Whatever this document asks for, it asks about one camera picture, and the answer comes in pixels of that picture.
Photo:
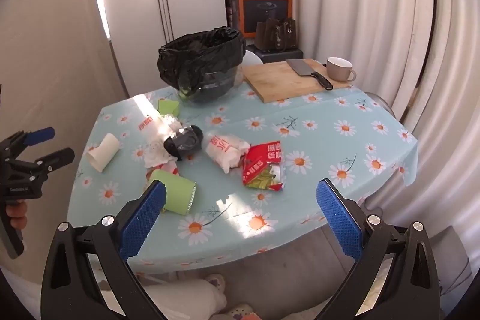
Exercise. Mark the floral blue tablecloth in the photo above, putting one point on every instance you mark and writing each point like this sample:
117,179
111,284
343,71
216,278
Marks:
318,140

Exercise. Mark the white plastic bag red print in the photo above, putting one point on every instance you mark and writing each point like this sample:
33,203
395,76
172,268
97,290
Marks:
150,125

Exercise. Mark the black case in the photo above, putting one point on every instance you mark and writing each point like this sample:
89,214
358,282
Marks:
277,55

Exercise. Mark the white paper cup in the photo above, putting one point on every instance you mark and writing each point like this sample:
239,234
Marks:
103,153

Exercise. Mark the beige ceramic cup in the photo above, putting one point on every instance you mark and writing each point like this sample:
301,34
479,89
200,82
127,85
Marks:
337,69

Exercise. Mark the wooden cutting board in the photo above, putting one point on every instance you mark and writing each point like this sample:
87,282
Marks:
277,80

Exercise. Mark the person's left hand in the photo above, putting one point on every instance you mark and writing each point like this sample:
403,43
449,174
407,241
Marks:
18,215

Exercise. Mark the brown handbag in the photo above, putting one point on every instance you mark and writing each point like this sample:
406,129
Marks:
275,35

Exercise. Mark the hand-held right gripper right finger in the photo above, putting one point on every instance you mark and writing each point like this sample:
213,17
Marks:
337,222

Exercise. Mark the person's leg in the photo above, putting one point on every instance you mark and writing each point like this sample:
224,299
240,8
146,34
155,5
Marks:
187,299

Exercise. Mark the white plastic packet red print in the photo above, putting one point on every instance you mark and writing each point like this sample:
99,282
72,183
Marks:
225,151

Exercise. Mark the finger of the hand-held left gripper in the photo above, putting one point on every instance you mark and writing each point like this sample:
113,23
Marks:
56,158
39,135

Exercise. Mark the red snack packet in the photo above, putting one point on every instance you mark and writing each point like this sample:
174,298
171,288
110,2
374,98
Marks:
262,166

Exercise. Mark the white lace paper napkin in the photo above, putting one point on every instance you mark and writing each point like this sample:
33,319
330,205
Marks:
157,153

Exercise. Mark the black taped sock roll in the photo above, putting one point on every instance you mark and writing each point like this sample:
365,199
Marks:
183,142

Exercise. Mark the white plate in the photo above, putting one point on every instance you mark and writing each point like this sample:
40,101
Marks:
252,58

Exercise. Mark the bin with black liner bag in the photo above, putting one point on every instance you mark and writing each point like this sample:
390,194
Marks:
202,54

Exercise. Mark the orange cardboard box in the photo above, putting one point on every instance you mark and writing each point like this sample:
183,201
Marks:
262,1

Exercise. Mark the green paper cup piece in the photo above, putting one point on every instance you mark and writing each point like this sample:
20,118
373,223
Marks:
168,106

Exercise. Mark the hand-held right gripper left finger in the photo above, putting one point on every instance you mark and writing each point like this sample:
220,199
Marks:
144,222

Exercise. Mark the white curtain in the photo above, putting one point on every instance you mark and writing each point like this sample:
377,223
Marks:
375,5

